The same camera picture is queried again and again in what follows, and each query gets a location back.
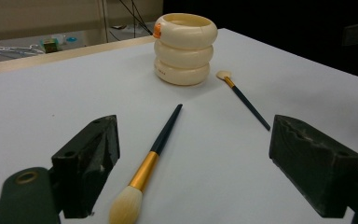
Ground cream ringed brush holder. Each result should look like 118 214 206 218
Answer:
152 12 219 87

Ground black hanging cables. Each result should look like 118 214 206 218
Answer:
101 0 154 42

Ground white cable bundle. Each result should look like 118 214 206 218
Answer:
0 40 45 65

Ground small fan makeup brush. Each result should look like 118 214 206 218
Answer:
215 70 272 132

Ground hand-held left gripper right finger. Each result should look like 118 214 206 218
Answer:
268 114 358 218

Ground large round makeup brush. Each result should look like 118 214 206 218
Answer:
108 103 184 224

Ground dark curtain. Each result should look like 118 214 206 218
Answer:
162 0 358 82

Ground light wooden shelf unit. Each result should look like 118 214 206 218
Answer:
0 0 164 44

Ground small green box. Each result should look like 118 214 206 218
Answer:
41 37 60 53

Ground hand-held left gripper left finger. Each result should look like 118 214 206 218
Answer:
50 114 121 219

